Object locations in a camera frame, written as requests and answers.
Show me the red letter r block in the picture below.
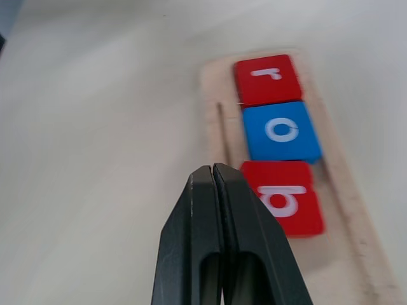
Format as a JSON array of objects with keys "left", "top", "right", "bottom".
[{"left": 233, "top": 54, "right": 304, "bottom": 108}]

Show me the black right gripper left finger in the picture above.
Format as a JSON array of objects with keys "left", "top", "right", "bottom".
[{"left": 151, "top": 165, "right": 225, "bottom": 305}]

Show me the red letter b block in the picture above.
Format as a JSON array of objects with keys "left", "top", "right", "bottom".
[{"left": 240, "top": 160, "right": 326, "bottom": 238}]

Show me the wooden letter tray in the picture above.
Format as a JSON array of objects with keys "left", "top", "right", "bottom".
[{"left": 197, "top": 48, "right": 404, "bottom": 305}]

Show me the blue letter o block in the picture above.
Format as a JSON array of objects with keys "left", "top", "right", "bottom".
[{"left": 241, "top": 101, "right": 323, "bottom": 165}]

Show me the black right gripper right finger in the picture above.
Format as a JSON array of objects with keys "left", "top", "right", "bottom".
[{"left": 212, "top": 163, "right": 314, "bottom": 305}]

